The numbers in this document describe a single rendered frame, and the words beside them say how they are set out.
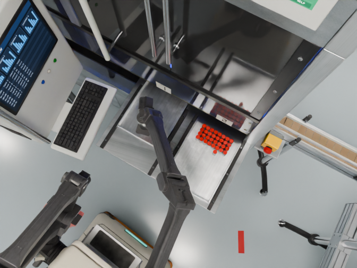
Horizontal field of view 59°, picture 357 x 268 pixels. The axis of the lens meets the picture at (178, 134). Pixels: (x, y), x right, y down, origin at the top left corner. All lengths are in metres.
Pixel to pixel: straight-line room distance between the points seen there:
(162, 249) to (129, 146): 0.68
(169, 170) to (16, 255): 0.52
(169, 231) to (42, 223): 0.40
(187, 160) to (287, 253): 1.28
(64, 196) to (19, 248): 0.21
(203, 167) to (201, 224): 0.93
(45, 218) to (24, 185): 1.70
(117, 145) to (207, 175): 0.49
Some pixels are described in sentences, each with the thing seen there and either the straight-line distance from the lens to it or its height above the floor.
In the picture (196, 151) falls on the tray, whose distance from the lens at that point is 1.62.
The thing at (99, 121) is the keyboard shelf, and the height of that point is 0.80.
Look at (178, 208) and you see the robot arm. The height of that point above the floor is 1.42.
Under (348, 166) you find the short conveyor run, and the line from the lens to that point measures 1.77.
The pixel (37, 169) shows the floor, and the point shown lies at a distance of 2.72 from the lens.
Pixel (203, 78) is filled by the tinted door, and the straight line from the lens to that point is 1.28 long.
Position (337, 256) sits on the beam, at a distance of 2.15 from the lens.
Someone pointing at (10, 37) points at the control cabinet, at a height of 1.44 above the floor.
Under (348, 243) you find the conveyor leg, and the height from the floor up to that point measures 0.62.
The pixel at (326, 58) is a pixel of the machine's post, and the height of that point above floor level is 1.77.
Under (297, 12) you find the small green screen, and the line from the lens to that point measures 0.77.
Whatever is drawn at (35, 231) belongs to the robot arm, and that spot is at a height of 1.52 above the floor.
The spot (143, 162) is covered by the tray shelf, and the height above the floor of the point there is 0.88.
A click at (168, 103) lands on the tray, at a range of 1.69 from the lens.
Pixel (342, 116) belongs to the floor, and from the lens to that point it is 2.94.
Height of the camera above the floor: 2.47
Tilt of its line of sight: 75 degrees down
